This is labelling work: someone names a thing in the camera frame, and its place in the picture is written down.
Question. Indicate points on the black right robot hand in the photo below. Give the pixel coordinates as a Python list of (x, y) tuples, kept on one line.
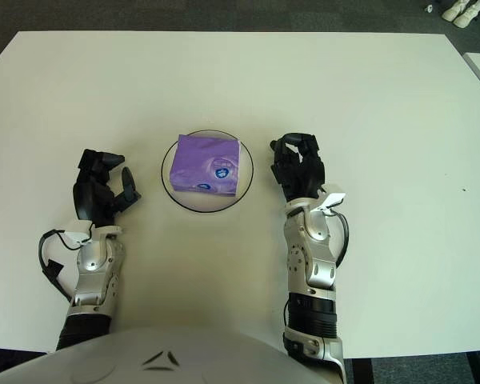
[(304, 172)]

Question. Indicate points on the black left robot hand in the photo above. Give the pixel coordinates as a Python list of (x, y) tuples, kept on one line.
[(88, 196)]

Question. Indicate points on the purple tissue paper pack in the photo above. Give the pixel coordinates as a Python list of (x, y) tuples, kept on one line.
[(204, 164)]

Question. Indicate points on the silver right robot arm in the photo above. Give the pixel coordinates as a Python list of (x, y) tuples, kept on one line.
[(312, 256)]

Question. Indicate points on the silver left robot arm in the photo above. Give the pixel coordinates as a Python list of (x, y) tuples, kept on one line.
[(90, 260)]

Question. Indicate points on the white plate with black rim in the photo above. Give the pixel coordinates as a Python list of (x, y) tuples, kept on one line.
[(246, 160)]

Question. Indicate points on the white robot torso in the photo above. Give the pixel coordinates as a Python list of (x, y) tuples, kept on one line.
[(144, 356)]

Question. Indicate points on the white shoe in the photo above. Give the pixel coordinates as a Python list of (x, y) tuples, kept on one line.
[(473, 16), (454, 10)]

